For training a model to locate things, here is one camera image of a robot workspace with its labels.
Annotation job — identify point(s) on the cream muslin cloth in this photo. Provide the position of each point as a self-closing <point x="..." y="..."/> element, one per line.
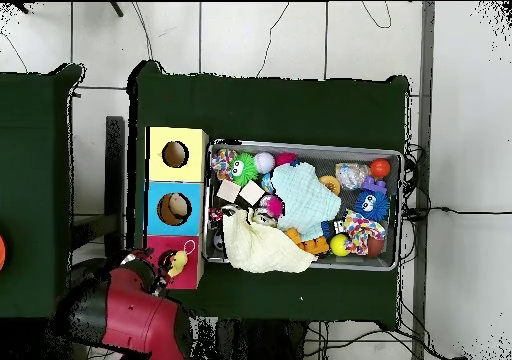
<point x="260" y="248"/>

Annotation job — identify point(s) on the clear glitter ball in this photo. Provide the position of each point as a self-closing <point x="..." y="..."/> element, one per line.
<point x="352" y="175"/>

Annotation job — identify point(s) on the plain orange ball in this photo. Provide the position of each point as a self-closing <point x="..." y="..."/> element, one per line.
<point x="380" y="168"/>

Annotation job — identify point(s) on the blue fuzzy googly-eyed toy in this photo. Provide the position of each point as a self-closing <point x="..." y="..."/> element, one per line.
<point x="372" y="204"/>

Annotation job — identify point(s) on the black upright panel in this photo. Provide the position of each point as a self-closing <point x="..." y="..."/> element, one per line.
<point x="114" y="176"/>

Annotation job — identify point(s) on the small yellow ball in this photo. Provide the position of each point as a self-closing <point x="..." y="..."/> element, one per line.
<point x="339" y="244"/>

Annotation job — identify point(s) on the wooden box with three holes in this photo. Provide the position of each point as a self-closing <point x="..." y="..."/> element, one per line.
<point x="188" y="168"/>

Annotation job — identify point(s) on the shallow metal mesh bin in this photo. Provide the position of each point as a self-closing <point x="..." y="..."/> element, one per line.
<point x="360" y="152"/>

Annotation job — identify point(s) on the white toy baseball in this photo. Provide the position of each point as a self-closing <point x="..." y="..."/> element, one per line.
<point x="264" y="162"/>

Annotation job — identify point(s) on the green fuzzy googly-eyed toy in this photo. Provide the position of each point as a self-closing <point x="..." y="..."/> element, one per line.
<point x="244" y="170"/>

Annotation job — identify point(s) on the orange round object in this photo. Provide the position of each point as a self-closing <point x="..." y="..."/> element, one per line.
<point x="2" y="252"/>

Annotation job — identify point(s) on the light blue muslin cloth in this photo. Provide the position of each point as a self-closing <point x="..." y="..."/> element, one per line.
<point x="306" y="200"/>

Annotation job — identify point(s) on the grey round base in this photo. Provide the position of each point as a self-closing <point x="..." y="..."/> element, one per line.
<point x="86" y="266"/>

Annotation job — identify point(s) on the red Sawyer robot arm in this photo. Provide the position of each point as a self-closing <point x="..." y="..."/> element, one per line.
<point x="136" y="316"/>

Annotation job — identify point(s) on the yellow rubber duck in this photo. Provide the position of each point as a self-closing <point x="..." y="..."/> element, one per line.
<point x="178" y="262"/>

